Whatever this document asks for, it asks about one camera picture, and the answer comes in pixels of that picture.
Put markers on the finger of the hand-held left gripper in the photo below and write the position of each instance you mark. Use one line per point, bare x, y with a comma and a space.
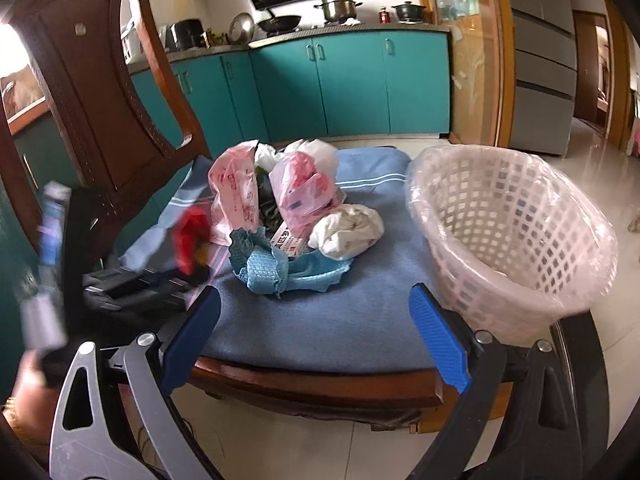
150, 274
135, 296

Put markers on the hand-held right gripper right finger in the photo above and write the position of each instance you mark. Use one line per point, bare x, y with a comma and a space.
440, 340

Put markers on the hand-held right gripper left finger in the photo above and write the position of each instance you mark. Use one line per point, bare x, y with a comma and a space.
191, 330

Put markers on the red wrapper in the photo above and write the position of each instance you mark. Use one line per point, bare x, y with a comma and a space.
192, 232

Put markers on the pink printed plastic bag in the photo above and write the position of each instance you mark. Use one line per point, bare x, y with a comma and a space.
232, 195

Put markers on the dark green vegetable scraps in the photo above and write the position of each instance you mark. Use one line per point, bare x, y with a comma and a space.
267, 210

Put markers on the white plastic lattice basket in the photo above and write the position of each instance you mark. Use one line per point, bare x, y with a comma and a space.
500, 220

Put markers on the clear bag with pink contents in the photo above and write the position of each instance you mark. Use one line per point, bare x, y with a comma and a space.
300, 190

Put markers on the blue mesh cloth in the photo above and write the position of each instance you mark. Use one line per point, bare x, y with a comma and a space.
260, 265

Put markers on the blue striped towel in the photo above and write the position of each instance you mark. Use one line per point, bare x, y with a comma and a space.
325, 320

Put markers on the small red-labelled box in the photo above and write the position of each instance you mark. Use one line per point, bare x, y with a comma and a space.
290, 246

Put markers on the white crumpled cloth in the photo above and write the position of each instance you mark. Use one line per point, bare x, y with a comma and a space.
350, 230

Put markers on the carved wooden chair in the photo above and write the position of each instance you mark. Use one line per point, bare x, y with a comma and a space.
75, 85

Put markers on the white plastic bag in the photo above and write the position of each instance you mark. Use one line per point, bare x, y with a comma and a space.
322, 155

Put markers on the black countertop appliance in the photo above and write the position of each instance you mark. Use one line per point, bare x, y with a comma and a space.
185, 35

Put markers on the round steel lid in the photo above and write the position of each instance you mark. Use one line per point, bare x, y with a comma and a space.
241, 27

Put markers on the teal base cabinets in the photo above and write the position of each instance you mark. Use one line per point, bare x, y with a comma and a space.
350, 85

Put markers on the black wok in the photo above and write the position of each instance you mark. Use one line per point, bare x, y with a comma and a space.
280, 22

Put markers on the grey refrigerator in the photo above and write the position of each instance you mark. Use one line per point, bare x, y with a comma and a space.
542, 60

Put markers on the brown wooden door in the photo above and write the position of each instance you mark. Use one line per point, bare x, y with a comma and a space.
590, 75

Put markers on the wood-framed glass partition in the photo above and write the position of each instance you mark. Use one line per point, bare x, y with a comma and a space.
465, 35

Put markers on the grey kitchen countertop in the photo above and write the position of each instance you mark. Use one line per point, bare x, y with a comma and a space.
350, 27

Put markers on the stainless steel pot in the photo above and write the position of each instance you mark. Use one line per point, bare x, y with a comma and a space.
340, 10

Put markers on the red canister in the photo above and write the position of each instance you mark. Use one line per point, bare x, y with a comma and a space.
384, 16

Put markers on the black lidded pot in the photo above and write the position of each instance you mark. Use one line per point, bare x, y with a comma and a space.
409, 12

